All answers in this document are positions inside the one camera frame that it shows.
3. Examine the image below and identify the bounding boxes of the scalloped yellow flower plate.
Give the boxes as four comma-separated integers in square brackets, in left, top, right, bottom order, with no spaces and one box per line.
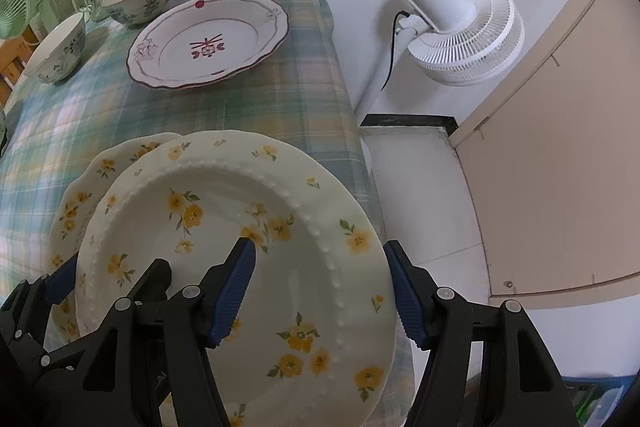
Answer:
[47,132,179,343]

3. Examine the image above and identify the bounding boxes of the round yellow flower plate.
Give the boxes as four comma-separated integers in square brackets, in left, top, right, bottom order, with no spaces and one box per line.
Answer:
[75,130,397,426]

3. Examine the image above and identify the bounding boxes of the red pattern white plate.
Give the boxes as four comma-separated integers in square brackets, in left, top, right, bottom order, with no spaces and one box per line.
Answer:
[126,0,288,89]

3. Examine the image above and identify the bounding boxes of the beige door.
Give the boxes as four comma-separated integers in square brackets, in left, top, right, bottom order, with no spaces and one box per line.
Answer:
[450,0,639,309]

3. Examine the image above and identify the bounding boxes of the wooden bed headboard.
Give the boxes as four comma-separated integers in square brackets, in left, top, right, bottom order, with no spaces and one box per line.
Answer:
[0,26,38,105]

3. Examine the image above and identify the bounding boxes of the plaid tablecloth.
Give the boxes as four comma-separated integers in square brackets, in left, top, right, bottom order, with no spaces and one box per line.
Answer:
[0,0,417,427]

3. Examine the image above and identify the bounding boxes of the white floor fan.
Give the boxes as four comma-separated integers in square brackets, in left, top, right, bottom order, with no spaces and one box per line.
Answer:
[391,0,526,87]

